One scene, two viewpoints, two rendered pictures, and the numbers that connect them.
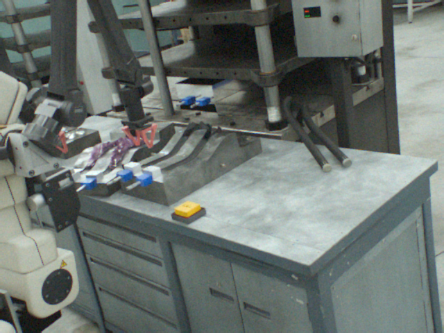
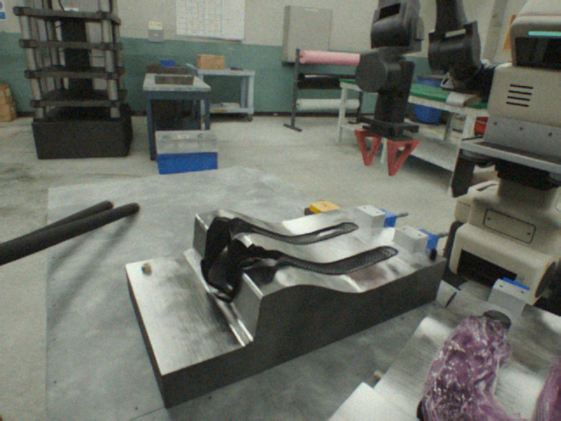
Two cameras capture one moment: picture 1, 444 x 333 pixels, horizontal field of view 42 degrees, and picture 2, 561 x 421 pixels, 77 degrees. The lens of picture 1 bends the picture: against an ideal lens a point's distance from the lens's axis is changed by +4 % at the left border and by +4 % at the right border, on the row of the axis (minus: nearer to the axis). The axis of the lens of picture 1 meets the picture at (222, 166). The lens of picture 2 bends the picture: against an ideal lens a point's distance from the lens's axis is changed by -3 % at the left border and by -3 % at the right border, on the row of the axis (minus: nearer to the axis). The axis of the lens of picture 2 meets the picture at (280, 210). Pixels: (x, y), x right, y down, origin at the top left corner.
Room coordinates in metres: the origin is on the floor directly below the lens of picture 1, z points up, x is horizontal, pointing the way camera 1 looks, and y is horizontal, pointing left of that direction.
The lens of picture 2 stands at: (2.52, 0.19, 1.21)
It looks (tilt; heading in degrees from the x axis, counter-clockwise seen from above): 24 degrees down; 191
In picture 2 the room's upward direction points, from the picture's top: 4 degrees clockwise
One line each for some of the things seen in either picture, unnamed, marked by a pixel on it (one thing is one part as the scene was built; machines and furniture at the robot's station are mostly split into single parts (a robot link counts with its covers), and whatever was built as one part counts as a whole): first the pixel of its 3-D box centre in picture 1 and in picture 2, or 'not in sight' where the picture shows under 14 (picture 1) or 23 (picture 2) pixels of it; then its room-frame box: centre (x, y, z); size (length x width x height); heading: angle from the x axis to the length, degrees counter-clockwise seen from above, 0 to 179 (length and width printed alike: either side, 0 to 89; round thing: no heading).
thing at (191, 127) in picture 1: (184, 145); (301, 241); (1.98, 0.12, 0.92); 0.35 x 0.16 x 0.09; 132
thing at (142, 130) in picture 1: (144, 134); (375, 145); (1.78, 0.23, 1.05); 0.07 x 0.07 x 0.09; 42
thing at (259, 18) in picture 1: (224, 19); not in sight; (3.01, -0.16, 1.20); 1.29 x 0.83 x 0.19; 42
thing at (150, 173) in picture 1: (142, 181); (385, 217); (1.77, 0.27, 0.89); 0.13 x 0.05 x 0.05; 132
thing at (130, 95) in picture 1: (131, 94); (394, 75); (1.80, 0.24, 1.18); 0.07 x 0.06 x 0.07; 150
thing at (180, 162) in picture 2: not in sight; (187, 158); (-0.95, -1.52, 0.11); 0.61 x 0.41 x 0.22; 120
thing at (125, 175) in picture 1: (123, 176); (425, 239); (1.85, 0.35, 0.89); 0.13 x 0.05 x 0.05; 132
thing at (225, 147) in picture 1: (191, 155); (288, 266); (1.99, 0.10, 0.87); 0.50 x 0.26 x 0.14; 132
